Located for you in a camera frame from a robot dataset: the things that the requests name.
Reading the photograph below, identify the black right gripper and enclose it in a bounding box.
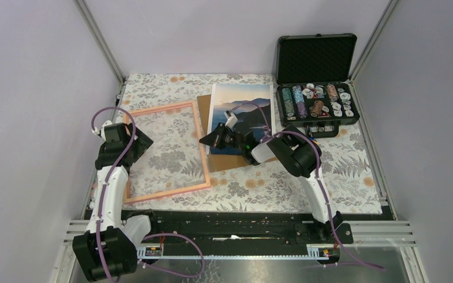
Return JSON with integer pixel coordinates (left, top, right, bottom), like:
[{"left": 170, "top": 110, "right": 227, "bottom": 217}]
[{"left": 199, "top": 123, "right": 244, "bottom": 152}]

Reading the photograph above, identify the pink wooden picture frame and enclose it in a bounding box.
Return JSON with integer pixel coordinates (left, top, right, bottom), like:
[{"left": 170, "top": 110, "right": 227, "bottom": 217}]
[{"left": 123, "top": 101, "right": 211, "bottom": 205}]

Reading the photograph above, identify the seascape photo print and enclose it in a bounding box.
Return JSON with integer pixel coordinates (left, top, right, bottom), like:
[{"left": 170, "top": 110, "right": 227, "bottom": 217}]
[{"left": 205, "top": 83, "right": 275, "bottom": 156}]

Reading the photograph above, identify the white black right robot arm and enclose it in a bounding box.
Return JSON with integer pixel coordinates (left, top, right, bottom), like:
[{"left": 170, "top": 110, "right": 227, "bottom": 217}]
[{"left": 199, "top": 123, "right": 340, "bottom": 243}]

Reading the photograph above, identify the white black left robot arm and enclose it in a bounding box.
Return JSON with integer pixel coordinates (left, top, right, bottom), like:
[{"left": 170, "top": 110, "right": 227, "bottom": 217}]
[{"left": 73, "top": 121, "right": 160, "bottom": 282}]

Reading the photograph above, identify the floral tablecloth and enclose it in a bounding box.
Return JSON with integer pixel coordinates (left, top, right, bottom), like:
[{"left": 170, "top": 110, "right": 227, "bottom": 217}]
[{"left": 121, "top": 74, "right": 382, "bottom": 214}]

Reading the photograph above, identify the green poker chip stack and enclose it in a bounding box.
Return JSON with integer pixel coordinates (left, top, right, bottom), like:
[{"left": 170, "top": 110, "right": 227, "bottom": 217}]
[{"left": 282, "top": 87, "right": 295, "bottom": 118}]

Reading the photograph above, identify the blue purple poker chip stack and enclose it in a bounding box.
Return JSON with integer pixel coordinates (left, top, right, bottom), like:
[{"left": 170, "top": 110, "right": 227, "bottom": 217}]
[{"left": 292, "top": 85, "right": 308, "bottom": 119}]

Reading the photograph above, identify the lower orange poker chip stack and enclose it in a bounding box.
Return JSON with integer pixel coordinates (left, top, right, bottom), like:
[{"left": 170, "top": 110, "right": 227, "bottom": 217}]
[{"left": 310, "top": 100, "right": 324, "bottom": 118}]

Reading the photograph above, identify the orange poker chip stack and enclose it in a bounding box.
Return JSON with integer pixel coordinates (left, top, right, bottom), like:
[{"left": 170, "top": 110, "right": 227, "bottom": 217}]
[
  {"left": 326, "top": 84, "right": 339, "bottom": 102},
  {"left": 310, "top": 100, "right": 324, "bottom": 118}
]

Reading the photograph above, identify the black poker chip case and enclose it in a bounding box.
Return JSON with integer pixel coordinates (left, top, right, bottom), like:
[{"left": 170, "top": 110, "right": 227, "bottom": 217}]
[{"left": 275, "top": 33, "right": 360, "bottom": 138}]

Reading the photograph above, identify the upper orange poker chip stack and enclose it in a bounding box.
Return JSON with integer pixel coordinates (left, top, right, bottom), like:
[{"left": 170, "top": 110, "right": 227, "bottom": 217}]
[{"left": 326, "top": 84, "right": 339, "bottom": 102}]

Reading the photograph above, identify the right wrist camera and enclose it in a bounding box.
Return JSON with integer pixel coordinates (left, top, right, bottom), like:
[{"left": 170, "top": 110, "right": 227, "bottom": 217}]
[{"left": 224, "top": 111, "right": 238, "bottom": 130}]

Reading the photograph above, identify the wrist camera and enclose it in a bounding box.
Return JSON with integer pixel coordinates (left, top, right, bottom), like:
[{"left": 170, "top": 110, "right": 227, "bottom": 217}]
[
  {"left": 224, "top": 111, "right": 238, "bottom": 130},
  {"left": 91, "top": 120, "right": 113, "bottom": 140}
]

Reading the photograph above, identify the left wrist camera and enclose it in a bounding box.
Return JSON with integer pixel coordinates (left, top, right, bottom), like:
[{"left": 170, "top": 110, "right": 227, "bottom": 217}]
[{"left": 91, "top": 120, "right": 113, "bottom": 140}]

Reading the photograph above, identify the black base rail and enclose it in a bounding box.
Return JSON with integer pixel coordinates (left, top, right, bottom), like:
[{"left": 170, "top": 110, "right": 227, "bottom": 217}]
[{"left": 122, "top": 209, "right": 354, "bottom": 257}]

